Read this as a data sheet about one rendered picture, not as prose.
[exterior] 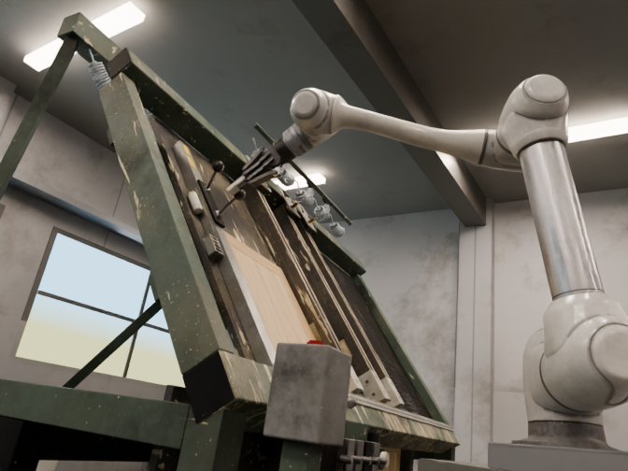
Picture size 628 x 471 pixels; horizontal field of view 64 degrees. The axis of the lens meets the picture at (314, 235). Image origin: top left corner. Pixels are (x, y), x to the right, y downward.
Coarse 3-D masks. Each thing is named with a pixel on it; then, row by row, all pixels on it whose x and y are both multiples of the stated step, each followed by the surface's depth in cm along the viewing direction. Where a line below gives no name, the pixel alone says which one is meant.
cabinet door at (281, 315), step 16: (240, 256) 168; (256, 256) 182; (256, 272) 172; (272, 272) 187; (256, 288) 162; (272, 288) 176; (288, 288) 191; (256, 304) 153; (272, 304) 165; (288, 304) 180; (272, 320) 156; (288, 320) 169; (304, 320) 184; (272, 336) 148; (288, 336) 159; (304, 336) 173
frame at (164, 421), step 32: (0, 384) 136; (32, 384) 130; (0, 416) 132; (32, 416) 126; (64, 416) 121; (96, 416) 116; (128, 416) 112; (160, 416) 108; (192, 416) 105; (224, 416) 102; (0, 448) 127; (32, 448) 129; (64, 448) 141; (96, 448) 150; (128, 448) 160; (160, 448) 118; (192, 448) 102; (224, 448) 102; (256, 448) 153
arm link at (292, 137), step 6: (294, 126) 149; (288, 132) 150; (294, 132) 148; (300, 132) 148; (288, 138) 149; (294, 138) 148; (300, 138) 148; (306, 138) 148; (288, 144) 149; (294, 144) 148; (300, 144) 148; (306, 144) 149; (294, 150) 149; (300, 150) 150; (306, 150) 151; (300, 156) 153
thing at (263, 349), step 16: (176, 144) 181; (192, 176) 171; (208, 224) 159; (224, 240) 156; (224, 256) 151; (224, 272) 148; (240, 272) 151; (240, 288) 143; (240, 304) 141; (240, 320) 139; (256, 320) 138; (256, 336) 135; (256, 352) 133; (272, 352) 134
